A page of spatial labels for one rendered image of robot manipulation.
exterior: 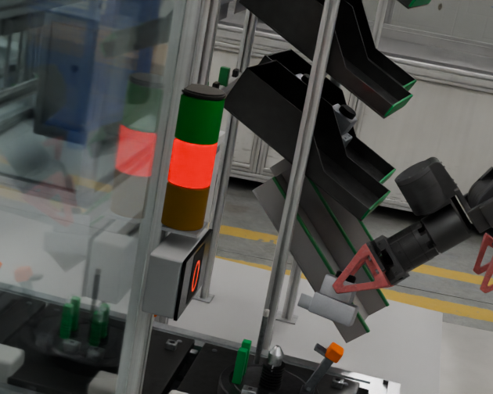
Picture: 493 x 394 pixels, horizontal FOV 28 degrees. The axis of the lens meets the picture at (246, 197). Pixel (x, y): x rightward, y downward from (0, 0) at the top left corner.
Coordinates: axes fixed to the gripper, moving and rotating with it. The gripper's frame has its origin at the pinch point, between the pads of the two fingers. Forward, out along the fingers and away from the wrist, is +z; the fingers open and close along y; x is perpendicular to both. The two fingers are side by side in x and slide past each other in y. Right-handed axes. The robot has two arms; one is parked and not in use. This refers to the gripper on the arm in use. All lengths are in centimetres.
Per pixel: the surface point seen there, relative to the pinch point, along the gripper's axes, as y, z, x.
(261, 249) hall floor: -317, 62, -55
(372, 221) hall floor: -401, 13, -49
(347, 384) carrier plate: -2.2, 6.6, 12.6
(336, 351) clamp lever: 11.5, 3.5, 7.8
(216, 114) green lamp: 42.2, -2.2, -19.8
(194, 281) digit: 34.5, 10.4, -6.5
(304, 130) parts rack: 1.3, -6.7, -22.5
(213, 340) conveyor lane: -5.5, 22.1, -2.8
